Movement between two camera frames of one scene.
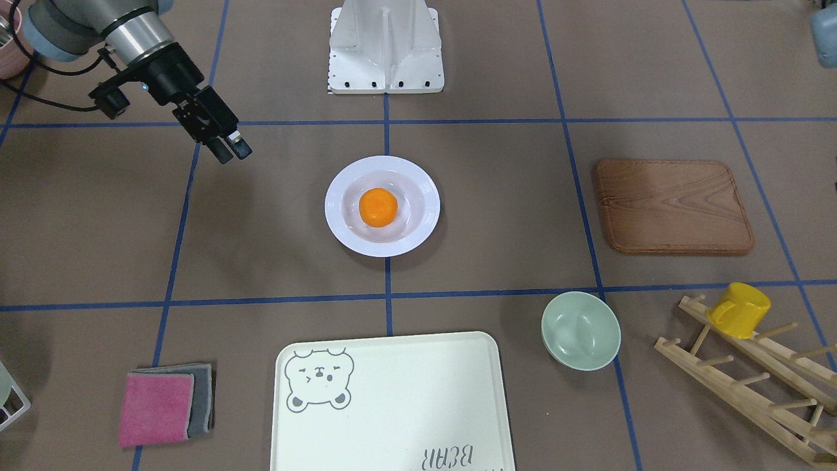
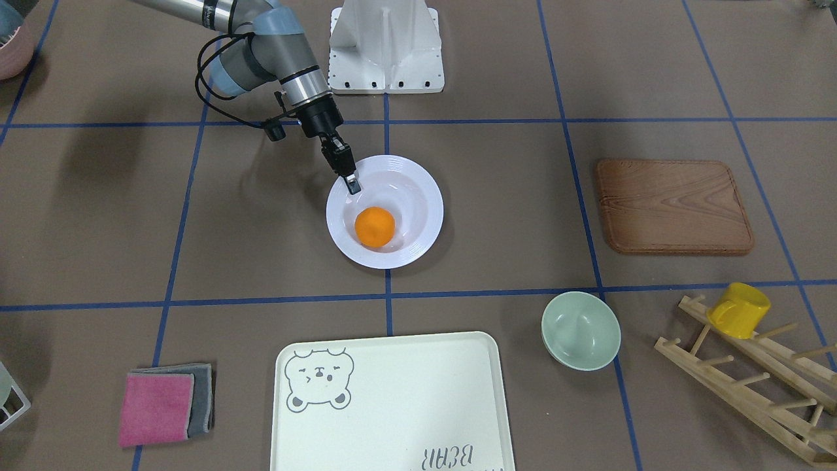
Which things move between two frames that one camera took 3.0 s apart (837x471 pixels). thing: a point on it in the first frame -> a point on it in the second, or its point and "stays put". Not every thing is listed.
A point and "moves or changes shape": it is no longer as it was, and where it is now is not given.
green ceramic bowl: (581, 331) stays put
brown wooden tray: (673, 207) stays put
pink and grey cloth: (167, 403) stays put
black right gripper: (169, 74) -> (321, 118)
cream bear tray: (433, 402) stays put
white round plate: (418, 202) moves or changes shape
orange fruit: (378, 207) -> (375, 226)
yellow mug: (738, 315) stays put
